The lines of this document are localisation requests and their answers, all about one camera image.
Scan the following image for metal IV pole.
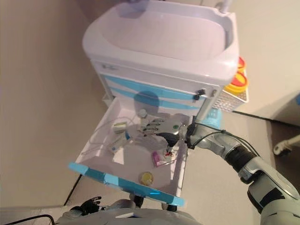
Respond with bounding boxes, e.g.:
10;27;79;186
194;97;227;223
219;0;233;14

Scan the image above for thin black cable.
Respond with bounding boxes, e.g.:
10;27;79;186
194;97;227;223
0;214;56;225

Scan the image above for robot leg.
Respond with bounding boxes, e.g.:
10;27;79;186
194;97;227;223
128;193;144;208
161;203;178;211

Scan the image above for white drawer with blue front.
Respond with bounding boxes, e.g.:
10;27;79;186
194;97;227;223
67;97;190;208

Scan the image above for grey robot torso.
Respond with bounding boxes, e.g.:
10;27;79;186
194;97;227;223
56;199;195;225

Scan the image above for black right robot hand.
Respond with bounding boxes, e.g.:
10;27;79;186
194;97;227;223
138;118;188;153

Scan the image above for pink white medicine box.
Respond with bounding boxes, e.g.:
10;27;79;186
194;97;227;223
151;150;176;167

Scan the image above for black keys in lock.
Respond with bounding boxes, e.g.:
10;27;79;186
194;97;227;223
193;88;207;100

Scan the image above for yellow pill bottle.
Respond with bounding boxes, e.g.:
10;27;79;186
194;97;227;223
139;172;155;185

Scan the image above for small white green medicine box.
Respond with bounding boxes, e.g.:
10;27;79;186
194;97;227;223
112;121;128;134

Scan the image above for bed caster wheel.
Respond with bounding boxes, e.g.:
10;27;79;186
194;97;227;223
273;140;291;157

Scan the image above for white wire basket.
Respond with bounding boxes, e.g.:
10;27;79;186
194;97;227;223
212;88;249;113

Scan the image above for white medical cart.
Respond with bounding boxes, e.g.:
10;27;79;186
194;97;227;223
82;0;240;211

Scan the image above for white hospital bed frame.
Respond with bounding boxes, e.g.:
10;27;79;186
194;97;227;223
273;89;300;157

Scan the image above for left robot leg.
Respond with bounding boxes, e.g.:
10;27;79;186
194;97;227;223
128;193;144;208

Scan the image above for white blue medicine box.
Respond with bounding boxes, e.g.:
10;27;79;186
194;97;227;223
109;132;132;153

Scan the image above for light blue plastic bin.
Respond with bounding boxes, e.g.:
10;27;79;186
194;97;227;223
202;109;223;128

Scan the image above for right robot leg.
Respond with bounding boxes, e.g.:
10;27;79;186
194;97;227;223
161;203;178;211

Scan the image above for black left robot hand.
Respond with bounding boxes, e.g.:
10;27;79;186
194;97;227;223
79;196;103;213

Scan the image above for closed drawer with blue front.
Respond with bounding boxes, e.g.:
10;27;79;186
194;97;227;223
111;88;200;111
103;74;204;99

